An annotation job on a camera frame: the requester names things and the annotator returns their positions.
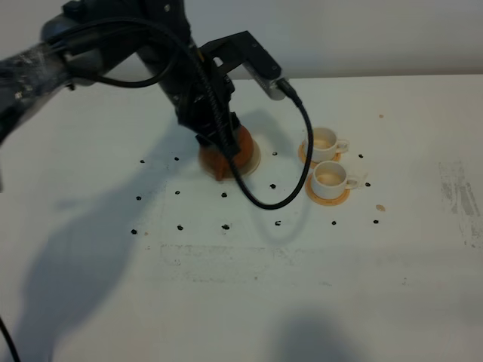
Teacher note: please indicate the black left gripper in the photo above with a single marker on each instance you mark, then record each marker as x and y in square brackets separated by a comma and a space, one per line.
[214, 124]

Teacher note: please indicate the brown clay teapot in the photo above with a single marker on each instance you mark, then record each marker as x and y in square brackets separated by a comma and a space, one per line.
[216, 164]

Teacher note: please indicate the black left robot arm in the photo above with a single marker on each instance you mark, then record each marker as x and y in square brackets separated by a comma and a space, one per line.
[129, 44]

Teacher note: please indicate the beige round teapot saucer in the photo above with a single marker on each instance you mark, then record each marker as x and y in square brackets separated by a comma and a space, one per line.
[245, 170]

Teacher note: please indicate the wooden coaster far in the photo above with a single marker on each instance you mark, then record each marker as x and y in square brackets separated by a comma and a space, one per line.
[302, 156]

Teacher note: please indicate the wooden coaster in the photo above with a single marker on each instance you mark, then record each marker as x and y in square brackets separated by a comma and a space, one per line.
[302, 156]
[321, 201]

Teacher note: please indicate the white teacup far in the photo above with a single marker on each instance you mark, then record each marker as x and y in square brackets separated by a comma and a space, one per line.
[327, 145]

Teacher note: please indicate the white teacup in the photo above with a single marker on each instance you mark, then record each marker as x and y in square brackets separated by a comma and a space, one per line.
[330, 180]
[327, 145]

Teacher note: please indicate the white teacup near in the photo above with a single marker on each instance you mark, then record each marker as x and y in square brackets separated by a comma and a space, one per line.
[330, 180]

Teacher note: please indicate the wooden coaster near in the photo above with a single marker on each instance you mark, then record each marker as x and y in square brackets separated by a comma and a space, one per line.
[321, 201]

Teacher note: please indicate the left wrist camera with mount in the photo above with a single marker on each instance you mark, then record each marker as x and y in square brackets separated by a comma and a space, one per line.
[223, 55]

